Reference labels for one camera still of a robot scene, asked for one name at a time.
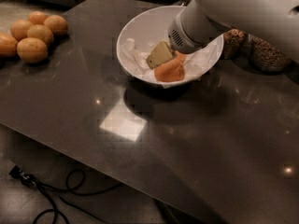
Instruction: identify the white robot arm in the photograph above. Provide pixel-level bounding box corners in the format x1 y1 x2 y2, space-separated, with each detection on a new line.
167 0 299 63

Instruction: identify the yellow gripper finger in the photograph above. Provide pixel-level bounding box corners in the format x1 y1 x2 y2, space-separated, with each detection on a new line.
146 40 176 69

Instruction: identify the glass jar of grains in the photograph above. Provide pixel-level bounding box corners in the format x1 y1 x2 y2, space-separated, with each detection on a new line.
249 37 292 73

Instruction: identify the orange right rear pile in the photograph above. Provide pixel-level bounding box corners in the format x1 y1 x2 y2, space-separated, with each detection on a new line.
44 15 68 36

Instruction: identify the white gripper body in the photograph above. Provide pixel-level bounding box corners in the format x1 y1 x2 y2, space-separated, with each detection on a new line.
168 0 229 54

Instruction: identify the white plastic bag in bowl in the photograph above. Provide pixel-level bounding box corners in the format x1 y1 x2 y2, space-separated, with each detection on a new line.
117 35 224 89

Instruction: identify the orange left rear pile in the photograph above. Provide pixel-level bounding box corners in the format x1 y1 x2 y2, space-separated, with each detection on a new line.
10 20 33 41

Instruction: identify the glass jar of nuts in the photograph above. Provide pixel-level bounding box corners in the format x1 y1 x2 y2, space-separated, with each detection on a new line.
223 29 248 60

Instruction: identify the black power plug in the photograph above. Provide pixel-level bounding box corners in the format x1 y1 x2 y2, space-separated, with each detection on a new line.
9 166 36 187

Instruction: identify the black cable on floor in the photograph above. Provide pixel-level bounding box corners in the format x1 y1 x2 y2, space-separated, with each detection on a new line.
32 168 122 224

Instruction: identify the white bowl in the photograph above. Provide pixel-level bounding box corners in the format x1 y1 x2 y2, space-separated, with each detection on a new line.
116 5 225 89

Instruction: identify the orange top rear pile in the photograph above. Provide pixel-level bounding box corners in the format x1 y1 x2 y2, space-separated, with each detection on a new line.
28 11 48 24

